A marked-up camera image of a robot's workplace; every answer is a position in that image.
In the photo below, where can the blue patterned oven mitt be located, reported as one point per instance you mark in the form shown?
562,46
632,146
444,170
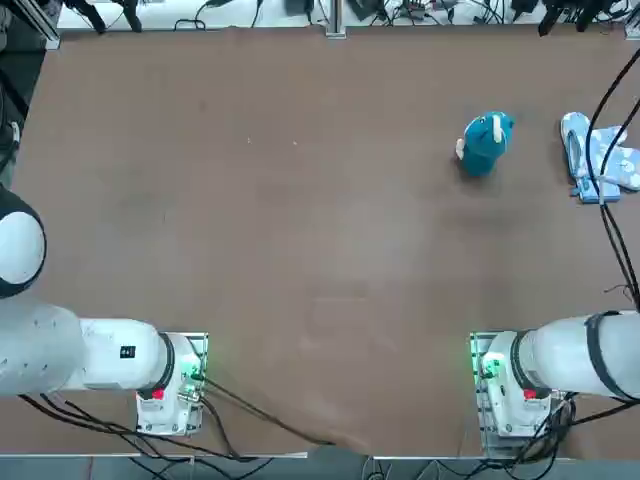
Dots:
572,135
622,160

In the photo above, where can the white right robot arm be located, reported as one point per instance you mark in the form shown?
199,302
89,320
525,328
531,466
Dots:
560,355

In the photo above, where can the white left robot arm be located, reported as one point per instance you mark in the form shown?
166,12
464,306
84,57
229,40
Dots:
110,360

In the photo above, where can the small blue plush doll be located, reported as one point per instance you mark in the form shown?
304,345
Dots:
482,150

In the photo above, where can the red and black electronic box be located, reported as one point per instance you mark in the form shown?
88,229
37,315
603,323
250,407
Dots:
417,4

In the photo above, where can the black tripod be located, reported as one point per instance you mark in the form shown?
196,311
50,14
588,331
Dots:
100,17
582,12

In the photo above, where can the aluminium frame post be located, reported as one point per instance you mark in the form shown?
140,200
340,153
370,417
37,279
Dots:
337,20

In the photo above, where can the aluminium frame rail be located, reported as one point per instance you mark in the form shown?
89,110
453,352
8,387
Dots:
42,27

